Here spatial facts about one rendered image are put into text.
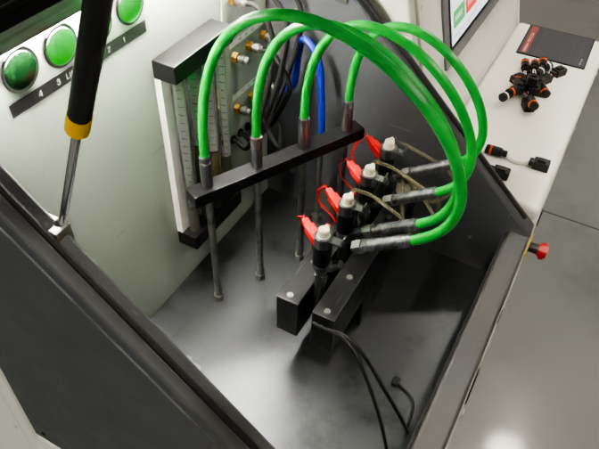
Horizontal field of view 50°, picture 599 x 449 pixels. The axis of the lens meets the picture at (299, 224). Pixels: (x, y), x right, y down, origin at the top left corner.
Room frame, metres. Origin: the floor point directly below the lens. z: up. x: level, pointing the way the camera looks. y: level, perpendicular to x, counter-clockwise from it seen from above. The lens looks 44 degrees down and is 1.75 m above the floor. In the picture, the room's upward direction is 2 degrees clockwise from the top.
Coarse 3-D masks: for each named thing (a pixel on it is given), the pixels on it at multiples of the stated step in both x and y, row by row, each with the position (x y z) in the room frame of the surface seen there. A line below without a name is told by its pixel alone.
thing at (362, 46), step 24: (240, 24) 0.69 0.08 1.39; (312, 24) 0.65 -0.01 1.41; (336, 24) 0.65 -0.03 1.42; (216, 48) 0.71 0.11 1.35; (360, 48) 0.62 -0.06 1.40; (384, 72) 0.61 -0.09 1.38; (408, 96) 0.60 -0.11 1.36; (432, 120) 0.58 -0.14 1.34; (456, 168) 0.56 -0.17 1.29; (456, 192) 0.56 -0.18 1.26; (456, 216) 0.56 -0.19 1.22; (432, 240) 0.57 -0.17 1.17
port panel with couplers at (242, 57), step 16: (224, 0) 0.93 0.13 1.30; (240, 0) 0.93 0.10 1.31; (256, 0) 1.02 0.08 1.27; (224, 16) 0.93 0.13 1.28; (240, 16) 0.97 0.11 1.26; (240, 32) 0.97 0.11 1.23; (256, 32) 1.01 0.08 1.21; (240, 48) 0.97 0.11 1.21; (256, 48) 0.97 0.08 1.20; (240, 64) 0.97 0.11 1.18; (256, 64) 1.01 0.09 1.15; (240, 80) 0.96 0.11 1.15; (240, 96) 0.96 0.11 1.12; (240, 112) 0.94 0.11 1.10
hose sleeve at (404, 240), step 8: (368, 240) 0.61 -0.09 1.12; (376, 240) 0.60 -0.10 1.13; (384, 240) 0.60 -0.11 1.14; (392, 240) 0.59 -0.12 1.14; (400, 240) 0.59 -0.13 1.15; (408, 240) 0.58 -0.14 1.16; (368, 248) 0.60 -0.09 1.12; (376, 248) 0.60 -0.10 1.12; (384, 248) 0.59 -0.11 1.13; (392, 248) 0.59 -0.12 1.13; (400, 248) 0.58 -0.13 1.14
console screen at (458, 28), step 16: (448, 0) 1.11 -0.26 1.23; (464, 0) 1.19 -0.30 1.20; (480, 0) 1.27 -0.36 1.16; (496, 0) 1.37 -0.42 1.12; (448, 16) 1.11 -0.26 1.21; (464, 16) 1.18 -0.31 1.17; (480, 16) 1.27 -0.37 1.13; (448, 32) 1.10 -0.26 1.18; (464, 32) 1.17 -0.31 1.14; (448, 64) 1.09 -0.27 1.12
